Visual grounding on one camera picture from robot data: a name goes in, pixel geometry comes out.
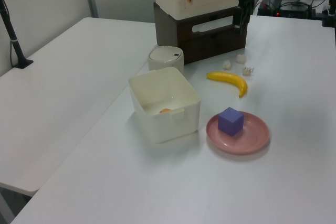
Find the purple cube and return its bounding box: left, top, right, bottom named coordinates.
left=217, top=106, right=245, bottom=137

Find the dark brown wooden drawer box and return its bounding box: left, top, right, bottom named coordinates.
left=153, top=1, right=248, bottom=65

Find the black electronics box red light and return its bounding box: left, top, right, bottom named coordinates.
left=257, top=0, right=313, bottom=18

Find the yellow banana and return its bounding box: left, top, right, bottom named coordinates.
left=206, top=70, right=248, bottom=99

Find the small beige lidded trash can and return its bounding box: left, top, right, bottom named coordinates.
left=148, top=46, right=185, bottom=74

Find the pink plate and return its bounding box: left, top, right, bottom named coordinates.
left=206, top=112, right=270, bottom=155

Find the open cream plastic bin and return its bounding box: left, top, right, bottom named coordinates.
left=128, top=67, right=202, bottom=144

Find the black clamp mount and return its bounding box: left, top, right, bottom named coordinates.
left=319, top=0, right=336, bottom=28

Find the black camera stand pole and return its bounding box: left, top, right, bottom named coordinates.
left=0, top=0, right=34, bottom=69

